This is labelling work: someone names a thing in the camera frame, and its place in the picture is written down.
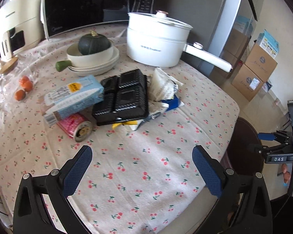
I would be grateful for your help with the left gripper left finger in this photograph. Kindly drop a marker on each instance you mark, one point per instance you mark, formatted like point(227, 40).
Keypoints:
point(30, 214)

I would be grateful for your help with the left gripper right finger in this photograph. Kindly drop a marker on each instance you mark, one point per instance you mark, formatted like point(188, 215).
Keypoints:
point(242, 205)

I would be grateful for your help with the pink drink can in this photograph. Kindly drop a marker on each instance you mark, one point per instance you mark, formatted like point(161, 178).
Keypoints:
point(76, 126)

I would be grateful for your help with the light blue milk carton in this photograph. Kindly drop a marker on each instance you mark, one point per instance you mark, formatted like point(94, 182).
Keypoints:
point(69, 99)

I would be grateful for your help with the white snack wrapper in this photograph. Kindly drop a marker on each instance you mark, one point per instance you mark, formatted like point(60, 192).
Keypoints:
point(156, 109)
point(162, 86)

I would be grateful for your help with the torn blue small box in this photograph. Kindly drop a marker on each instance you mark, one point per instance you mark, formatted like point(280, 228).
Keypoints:
point(173, 103)

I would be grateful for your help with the yellow foil snack wrapper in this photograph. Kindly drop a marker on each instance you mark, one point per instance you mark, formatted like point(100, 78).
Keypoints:
point(115, 125)

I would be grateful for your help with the black plastic food tray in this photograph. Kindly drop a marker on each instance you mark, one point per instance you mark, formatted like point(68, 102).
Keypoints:
point(124, 99)

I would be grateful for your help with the brown plastic trash bin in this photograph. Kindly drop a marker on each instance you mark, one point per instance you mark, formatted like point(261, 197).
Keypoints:
point(242, 160)

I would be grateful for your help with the person's right hand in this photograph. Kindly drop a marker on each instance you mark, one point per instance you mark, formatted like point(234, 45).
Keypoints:
point(286, 173)

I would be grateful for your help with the lower cardboard box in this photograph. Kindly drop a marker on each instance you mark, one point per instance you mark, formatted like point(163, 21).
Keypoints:
point(247, 82)

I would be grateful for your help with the cardboard box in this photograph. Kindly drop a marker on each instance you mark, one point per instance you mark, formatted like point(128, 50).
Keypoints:
point(260, 62)
point(247, 82)

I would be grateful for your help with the upper cardboard box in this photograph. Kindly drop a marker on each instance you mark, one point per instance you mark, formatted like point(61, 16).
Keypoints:
point(260, 62)

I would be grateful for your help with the light blue product box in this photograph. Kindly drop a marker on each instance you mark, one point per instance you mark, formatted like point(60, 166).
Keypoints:
point(268, 43)

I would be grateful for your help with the small orange fruit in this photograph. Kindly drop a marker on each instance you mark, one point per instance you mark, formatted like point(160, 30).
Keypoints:
point(27, 86)
point(20, 95)
point(23, 80)

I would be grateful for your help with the cherry print tablecloth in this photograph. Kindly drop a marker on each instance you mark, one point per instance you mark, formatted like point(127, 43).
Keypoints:
point(138, 182)

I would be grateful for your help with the wooden lid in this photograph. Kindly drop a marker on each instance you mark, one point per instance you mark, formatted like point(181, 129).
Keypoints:
point(9, 65)

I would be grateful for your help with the stacked white plates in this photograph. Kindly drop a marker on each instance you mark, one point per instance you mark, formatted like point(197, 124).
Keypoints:
point(99, 69)

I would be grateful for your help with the dark grey refrigerator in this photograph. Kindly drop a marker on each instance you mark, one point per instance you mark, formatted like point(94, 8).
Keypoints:
point(212, 20)

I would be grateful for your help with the white electric cooking pot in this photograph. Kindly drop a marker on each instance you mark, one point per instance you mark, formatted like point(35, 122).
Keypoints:
point(157, 40)

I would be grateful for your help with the dark green squash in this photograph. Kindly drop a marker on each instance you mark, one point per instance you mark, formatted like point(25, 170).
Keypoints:
point(93, 43)

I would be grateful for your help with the cream air fryer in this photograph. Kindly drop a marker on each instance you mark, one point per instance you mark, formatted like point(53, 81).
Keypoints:
point(20, 27)

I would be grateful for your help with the black microwave oven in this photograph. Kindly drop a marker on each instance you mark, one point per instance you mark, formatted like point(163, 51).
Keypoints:
point(59, 16)

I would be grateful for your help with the cream handled bowl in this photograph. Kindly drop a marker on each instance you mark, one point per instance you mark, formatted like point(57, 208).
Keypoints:
point(76, 59)

